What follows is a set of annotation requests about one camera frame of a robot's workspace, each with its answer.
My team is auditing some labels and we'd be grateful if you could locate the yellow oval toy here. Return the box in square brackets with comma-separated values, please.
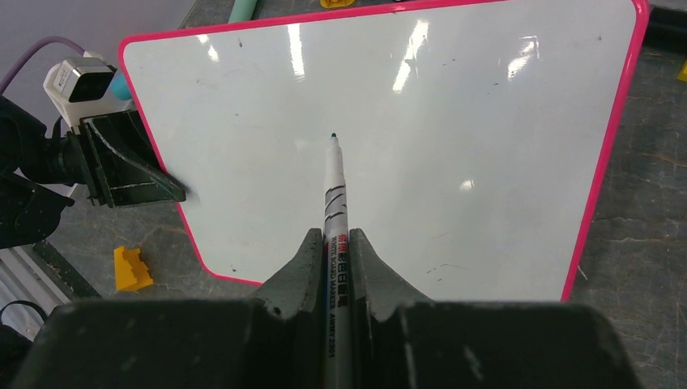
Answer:
[319, 0, 356, 9]

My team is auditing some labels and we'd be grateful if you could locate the blue toy tube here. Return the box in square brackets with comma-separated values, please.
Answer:
[109, 71, 132, 100]

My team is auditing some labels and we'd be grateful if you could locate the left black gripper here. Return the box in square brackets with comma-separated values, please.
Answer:
[56, 110, 186, 208]

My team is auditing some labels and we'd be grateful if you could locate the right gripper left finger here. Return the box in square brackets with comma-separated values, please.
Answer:
[252, 229, 323, 320]

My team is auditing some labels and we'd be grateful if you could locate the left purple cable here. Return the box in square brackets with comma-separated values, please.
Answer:
[0, 36, 90, 95]

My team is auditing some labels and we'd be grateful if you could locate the yellow rectangular block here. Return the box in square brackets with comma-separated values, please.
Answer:
[676, 62, 687, 82]

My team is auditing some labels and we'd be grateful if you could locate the green whiteboard marker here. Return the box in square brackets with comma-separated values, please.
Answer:
[323, 133, 353, 388]

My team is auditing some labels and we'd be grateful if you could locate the pink framed whiteboard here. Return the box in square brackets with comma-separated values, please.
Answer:
[119, 1, 649, 301]

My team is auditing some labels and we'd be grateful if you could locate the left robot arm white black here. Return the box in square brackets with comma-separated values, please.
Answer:
[1, 98, 186, 249]

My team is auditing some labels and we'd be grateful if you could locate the mint green toy tube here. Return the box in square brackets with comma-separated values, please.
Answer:
[228, 0, 258, 24]

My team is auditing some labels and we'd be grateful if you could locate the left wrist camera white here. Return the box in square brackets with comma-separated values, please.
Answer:
[43, 51, 131, 128]

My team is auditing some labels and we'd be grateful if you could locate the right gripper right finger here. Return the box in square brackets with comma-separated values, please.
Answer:
[349, 229, 432, 323]

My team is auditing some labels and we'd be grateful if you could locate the yellow plastic wedge block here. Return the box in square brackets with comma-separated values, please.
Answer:
[113, 246, 154, 292]

